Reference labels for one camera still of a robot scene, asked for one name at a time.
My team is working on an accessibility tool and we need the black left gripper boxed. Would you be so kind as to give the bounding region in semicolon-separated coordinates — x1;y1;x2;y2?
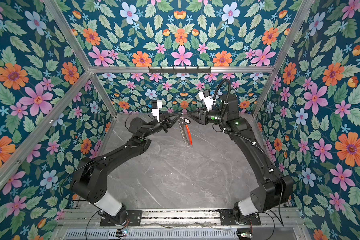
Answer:
141;112;180;139

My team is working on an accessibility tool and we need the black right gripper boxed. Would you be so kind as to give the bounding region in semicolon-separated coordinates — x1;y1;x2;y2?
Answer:
187;107;228;128

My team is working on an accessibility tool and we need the key with black tag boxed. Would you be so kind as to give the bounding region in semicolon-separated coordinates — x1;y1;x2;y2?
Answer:
184;118;191;125

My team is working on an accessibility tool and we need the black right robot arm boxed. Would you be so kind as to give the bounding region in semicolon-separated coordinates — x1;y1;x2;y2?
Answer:
188;90;293;223

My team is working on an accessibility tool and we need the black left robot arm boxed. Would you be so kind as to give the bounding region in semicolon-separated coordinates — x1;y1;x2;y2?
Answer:
70;113;181;217

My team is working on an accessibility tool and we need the black hook rack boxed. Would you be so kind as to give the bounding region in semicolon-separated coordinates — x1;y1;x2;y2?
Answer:
148;67;212;74

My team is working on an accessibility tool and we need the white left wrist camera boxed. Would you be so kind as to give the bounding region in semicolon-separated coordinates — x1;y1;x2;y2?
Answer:
151;100;163;122

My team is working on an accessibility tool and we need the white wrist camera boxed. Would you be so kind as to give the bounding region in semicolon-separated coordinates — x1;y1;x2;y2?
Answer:
151;100;163;122
198;90;216;112

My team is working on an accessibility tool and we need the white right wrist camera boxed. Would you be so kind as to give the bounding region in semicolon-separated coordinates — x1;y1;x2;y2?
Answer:
198;90;216;112

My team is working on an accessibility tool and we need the black corrugated camera cable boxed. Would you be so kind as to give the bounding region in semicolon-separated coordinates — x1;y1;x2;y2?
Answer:
212;79;232;109

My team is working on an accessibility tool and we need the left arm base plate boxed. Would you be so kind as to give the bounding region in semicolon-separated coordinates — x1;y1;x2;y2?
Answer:
100;210;143;227

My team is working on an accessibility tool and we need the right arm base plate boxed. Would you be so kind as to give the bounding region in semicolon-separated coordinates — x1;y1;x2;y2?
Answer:
217;209;261;226

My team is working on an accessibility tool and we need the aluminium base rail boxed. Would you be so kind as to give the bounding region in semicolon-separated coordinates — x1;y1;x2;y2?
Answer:
57;208;306;229

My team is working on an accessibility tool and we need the white perforated cable tray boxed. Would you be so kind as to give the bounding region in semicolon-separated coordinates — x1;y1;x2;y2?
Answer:
62;229;239;240

